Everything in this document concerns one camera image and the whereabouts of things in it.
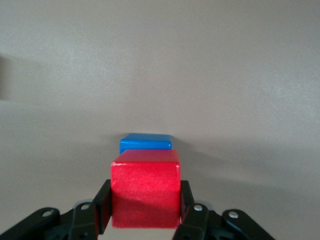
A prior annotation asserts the blue wooden block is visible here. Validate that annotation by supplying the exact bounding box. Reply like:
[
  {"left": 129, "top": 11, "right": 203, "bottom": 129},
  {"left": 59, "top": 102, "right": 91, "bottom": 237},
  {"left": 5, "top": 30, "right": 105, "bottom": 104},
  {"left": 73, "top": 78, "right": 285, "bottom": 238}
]
[{"left": 119, "top": 132, "right": 173, "bottom": 155}]

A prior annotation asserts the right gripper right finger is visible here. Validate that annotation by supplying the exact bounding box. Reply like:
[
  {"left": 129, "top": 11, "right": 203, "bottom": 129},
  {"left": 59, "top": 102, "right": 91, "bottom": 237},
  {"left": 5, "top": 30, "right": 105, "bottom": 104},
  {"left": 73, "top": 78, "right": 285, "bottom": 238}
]
[{"left": 172, "top": 180, "right": 276, "bottom": 240}]

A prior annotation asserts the red wooden block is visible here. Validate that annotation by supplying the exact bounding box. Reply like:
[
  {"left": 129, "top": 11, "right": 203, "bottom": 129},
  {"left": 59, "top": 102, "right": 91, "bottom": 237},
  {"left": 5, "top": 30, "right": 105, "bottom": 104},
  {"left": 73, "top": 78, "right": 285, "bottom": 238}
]
[{"left": 110, "top": 149, "right": 181, "bottom": 230}]

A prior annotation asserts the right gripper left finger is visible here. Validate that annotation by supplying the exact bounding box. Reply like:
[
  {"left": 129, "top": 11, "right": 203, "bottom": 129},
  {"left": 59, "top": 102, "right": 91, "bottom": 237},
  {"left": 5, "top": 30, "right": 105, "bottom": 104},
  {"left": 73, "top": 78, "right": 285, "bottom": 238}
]
[{"left": 0, "top": 179, "right": 112, "bottom": 240}]

